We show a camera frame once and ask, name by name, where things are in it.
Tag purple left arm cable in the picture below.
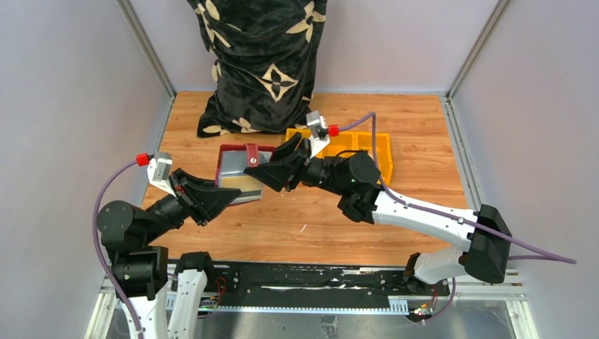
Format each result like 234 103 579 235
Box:
93 153 155 339

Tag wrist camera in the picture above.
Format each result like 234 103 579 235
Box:
306 111 331 157
146 152 175 196

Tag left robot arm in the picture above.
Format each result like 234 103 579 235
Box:
93 169 242 338

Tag yellow three-compartment bin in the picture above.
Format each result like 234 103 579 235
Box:
314 130 390 195

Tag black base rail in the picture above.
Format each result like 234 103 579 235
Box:
201 261 451 315

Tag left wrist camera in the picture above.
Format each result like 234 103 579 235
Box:
146 152 175 196

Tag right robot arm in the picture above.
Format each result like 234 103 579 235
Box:
244 133 511 295

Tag black floral blanket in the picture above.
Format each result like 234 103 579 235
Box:
189 0 328 138

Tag red leather card holder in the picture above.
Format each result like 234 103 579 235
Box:
215 143 275 206

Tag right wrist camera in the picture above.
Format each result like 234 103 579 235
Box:
306 111 331 157

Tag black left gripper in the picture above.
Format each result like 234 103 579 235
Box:
143 165 241 241

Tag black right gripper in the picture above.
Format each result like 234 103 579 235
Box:
244 133 348 197

